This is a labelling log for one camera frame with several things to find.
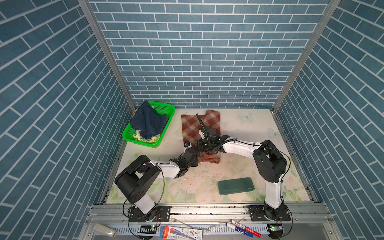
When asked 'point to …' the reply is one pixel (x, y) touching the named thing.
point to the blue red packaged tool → (174, 233)
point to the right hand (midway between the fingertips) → (193, 146)
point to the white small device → (107, 230)
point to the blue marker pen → (239, 229)
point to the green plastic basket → (161, 108)
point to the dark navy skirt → (148, 121)
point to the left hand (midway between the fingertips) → (195, 157)
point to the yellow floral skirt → (137, 135)
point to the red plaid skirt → (190, 128)
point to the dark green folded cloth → (235, 186)
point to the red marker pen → (246, 228)
